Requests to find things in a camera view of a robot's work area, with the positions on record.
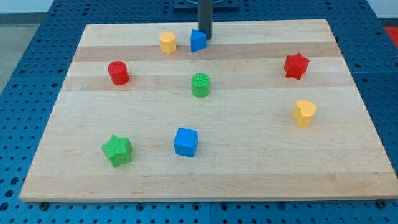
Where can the yellow hexagon block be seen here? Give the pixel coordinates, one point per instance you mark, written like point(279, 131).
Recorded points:
point(167, 42)

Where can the green cylinder block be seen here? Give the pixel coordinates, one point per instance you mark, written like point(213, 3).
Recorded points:
point(200, 83)

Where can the blue cube block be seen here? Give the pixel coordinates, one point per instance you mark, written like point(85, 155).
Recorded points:
point(186, 142)

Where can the wooden board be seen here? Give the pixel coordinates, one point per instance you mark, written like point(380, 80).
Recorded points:
point(249, 146)

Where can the blue triangle block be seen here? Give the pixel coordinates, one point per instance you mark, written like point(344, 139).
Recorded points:
point(198, 40)

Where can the red cylinder block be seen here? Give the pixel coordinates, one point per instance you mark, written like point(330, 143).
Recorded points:
point(118, 72)

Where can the green star block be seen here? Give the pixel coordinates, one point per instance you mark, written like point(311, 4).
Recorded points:
point(117, 150)

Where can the yellow heart block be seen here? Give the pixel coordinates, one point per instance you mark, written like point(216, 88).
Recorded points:
point(303, 113)

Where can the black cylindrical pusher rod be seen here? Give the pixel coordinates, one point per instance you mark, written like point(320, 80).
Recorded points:
point(205, 17)

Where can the red star block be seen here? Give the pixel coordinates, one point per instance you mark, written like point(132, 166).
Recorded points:
point(295, 66)

